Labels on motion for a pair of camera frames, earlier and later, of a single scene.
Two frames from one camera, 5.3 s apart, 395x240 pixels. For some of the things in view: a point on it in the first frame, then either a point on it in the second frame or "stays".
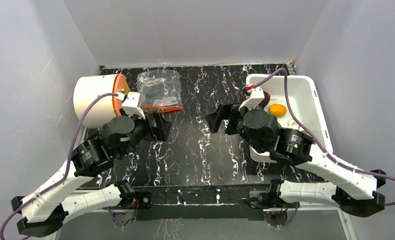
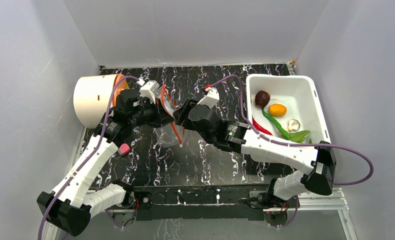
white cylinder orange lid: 103,108 stays
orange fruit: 277,110 stays
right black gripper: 230,120 -> 185,112
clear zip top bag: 160,90 -> 169,134
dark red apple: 264,103 stays
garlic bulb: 292,124 stays
